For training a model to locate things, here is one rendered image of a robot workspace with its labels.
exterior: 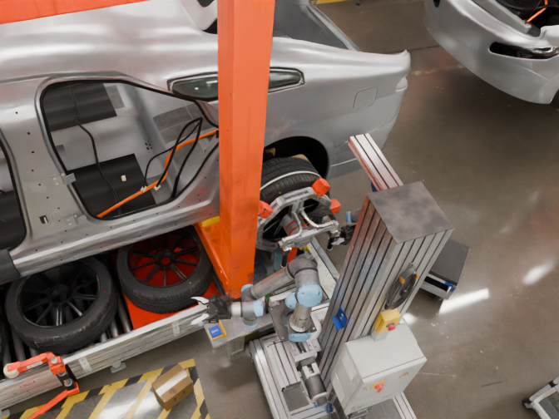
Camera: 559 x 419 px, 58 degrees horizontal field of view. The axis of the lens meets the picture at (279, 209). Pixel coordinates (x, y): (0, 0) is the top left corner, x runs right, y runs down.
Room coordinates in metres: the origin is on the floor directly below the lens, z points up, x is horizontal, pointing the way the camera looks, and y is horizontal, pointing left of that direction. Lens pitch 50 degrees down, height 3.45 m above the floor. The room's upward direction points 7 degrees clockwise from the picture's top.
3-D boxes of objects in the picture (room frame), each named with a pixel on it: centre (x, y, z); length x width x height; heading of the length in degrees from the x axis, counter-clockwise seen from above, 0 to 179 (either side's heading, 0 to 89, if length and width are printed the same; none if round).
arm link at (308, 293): (1.24, -0.18, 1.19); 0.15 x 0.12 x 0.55; 12
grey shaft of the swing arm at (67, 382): (1.06, 1.19, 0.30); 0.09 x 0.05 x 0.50; 122
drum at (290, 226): (2.00, -0.13, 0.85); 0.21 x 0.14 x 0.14; 32
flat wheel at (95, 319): (1.52, 1.34, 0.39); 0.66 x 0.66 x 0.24
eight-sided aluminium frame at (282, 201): (2.06, -0.09, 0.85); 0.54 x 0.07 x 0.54; 122
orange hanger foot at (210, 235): (1.99, 0.40, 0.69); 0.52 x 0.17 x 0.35; 32
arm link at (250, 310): (1.19, 0.07, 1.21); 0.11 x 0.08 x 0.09; 102
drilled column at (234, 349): (1.47, 0.19, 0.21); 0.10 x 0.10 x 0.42; 32
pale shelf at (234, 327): (1.49, 0.16, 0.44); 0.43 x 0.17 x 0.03; 122
